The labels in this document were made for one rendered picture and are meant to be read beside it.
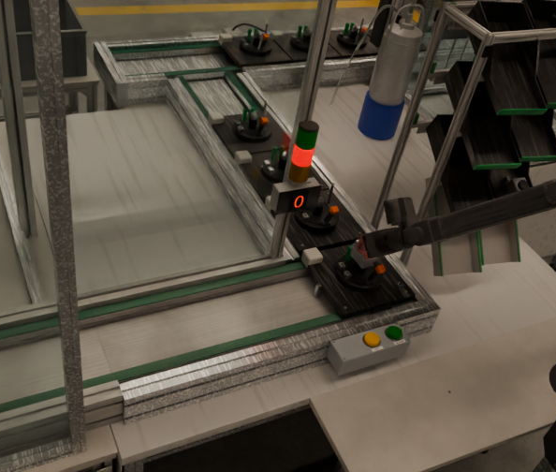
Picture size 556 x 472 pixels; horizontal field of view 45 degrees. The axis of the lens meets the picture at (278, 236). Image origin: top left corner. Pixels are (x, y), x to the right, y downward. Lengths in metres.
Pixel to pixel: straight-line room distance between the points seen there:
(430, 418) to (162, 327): 0.72
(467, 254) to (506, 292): 0.26
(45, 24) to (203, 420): 1.03
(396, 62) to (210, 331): 1.30
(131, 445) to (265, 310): 0.50
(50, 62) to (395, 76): 1.81
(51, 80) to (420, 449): 1.22
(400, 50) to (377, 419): 1.37
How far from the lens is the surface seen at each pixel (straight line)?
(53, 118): 0.98
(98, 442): 1.62
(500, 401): 1.91
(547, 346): 2.11
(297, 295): 1.87
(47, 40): 0.92
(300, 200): 1.71
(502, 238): 2.10
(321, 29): 1.51
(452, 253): 1.98
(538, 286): 2.30
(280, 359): 1.67
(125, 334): 1.72
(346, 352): 1.71
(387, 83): 2.60
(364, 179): 2.46
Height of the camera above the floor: 2.24
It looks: 41 degrees down
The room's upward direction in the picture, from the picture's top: 12 degrees clockwise
